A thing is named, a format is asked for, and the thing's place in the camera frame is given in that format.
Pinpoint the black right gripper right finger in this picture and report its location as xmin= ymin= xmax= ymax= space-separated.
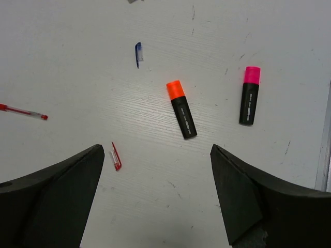
xmin=210 ymin=145 xmax=330 ymax=247

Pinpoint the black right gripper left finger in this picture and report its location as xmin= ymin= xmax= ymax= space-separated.
xmin=1 ymin=144 xmax=104 ymax=247

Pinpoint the red pen cap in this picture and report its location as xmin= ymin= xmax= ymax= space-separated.
xmin=109 ymin=142 xmax=122 ymax=172

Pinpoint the red gel pen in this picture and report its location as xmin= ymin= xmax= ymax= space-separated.
xmin=0 ymin=104 xmax=48 ymax=120

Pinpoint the pink cap black highlighter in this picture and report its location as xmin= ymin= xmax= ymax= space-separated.
xmin=239 ymin=66 xmax=261 ymax=126

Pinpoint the orange cap black highlighter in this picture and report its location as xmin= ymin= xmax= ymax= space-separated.
xmin=166 ymin=80 xmax=197 ymax=140

